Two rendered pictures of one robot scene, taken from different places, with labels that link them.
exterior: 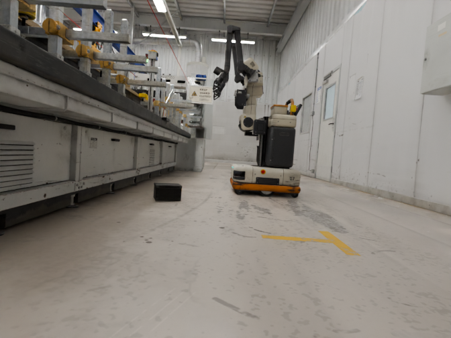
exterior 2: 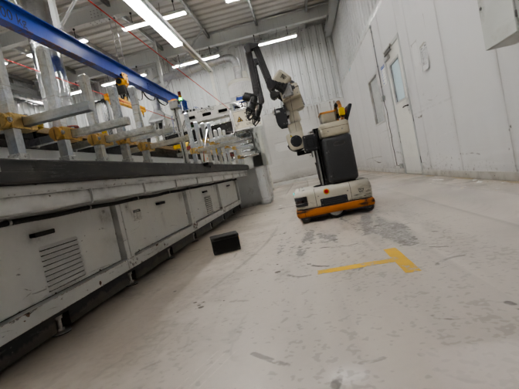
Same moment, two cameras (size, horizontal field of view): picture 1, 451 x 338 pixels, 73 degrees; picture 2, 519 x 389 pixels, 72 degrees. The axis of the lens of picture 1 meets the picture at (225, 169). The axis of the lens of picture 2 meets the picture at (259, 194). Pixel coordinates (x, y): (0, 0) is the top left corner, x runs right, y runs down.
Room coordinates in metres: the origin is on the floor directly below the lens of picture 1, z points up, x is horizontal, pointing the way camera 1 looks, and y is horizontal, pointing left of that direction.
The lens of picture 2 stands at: (-0.16, -0.25, 0.49)
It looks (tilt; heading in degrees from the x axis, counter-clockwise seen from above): 3 degrees down; 8
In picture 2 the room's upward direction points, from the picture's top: 12 degrees counter-clockwise
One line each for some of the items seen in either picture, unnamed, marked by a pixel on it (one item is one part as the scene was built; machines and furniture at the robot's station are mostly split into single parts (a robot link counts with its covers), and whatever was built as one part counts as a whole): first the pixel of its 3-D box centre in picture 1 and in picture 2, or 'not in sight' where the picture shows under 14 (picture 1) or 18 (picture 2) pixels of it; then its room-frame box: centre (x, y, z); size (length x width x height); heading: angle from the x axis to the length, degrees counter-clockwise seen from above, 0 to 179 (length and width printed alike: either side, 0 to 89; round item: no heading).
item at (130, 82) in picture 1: (131, 82); (154, 145); (1.96, 0.64, 0.80); 0.43 x 0.03 x 0.04; 91
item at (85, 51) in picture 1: (87, 54); (100, 140); (1.44, 0.68, 0.81); 0.14 x 0.06 x 0.05; 1
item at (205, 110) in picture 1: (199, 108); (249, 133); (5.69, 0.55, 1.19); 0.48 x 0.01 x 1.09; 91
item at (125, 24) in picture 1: (123, 58); (140, 125); (1.92, 0.68, 0.93); 0.04 x 0.04 x 0.48; 1
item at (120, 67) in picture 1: (118, 67); (135, 138); (1.71, 0.63, 0.83); 0.43 x 0.03 x 0.04; 91
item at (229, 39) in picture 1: (228, 49); (252, 70); (3.01, 0.05, 1.40); 0.11 x 0.06 x 0.43; 3
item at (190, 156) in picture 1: (164, 120); (216, 157); (6.05, 1.27, 0.95); 1.65 x 0.70 x 1.90; 91
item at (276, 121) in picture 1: (274, 138); (331, 149); (3.24, -0.50, 0.59); 0.55 x 0.34 x 0.83; 2
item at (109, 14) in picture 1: (107, 55); (121, 130); (1.67, 0.68, 0.88); 0.04 x 0.04 x 0.48; 1
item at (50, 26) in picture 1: (58, 32); (66, 134); (1.19, 0.68, 0.81); 0.14 x 0.06 x 0.05; 1
